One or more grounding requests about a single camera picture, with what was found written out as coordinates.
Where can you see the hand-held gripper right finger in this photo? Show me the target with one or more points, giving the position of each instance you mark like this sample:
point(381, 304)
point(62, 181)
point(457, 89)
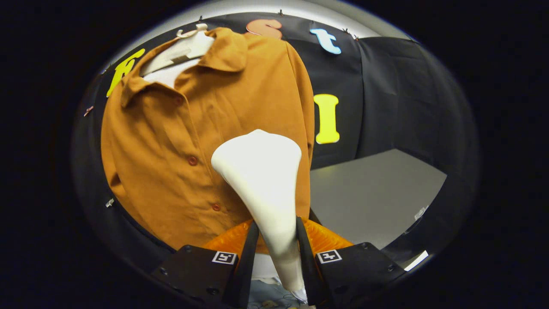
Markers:
point(306, 270)

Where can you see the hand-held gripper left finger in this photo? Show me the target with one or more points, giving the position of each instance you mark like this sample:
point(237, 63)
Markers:
point(246, 270)

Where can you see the white garment steamer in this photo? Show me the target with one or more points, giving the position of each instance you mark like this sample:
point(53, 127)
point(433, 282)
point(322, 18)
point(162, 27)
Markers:
point(261, 171)

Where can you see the brown button-up shirt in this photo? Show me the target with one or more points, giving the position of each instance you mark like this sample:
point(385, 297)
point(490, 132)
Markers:
point(163, 141)

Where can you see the white clothes hanger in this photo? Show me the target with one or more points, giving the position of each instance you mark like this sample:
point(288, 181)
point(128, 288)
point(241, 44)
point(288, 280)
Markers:
point(188, 49)

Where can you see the grey table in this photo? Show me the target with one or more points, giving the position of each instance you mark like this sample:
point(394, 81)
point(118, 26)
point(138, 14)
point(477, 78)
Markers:
point(377, 193)

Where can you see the white clip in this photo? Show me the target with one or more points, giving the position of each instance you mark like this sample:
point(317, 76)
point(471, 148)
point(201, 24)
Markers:
point(110, 202)

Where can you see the black backdrop cloth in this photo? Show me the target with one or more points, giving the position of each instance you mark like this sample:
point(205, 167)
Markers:
point(407, 94)

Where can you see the white mannequin torso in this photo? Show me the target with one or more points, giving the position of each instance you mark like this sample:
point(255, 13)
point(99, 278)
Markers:
point(169, 76)

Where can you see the pink clip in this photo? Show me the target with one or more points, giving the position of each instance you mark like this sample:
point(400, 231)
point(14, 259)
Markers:
point(88, 110)

